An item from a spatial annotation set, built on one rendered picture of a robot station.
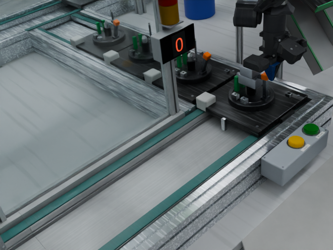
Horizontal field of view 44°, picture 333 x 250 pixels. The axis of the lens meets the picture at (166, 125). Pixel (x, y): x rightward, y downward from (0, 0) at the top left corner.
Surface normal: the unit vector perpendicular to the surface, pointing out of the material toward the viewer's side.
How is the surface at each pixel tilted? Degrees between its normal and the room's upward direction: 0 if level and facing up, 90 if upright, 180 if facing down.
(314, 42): 45
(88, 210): 0
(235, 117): 0
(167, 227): 0
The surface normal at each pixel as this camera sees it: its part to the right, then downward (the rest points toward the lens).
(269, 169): -0.73, 0.47
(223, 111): -0.11, -0.80
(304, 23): 0.30, -0.25
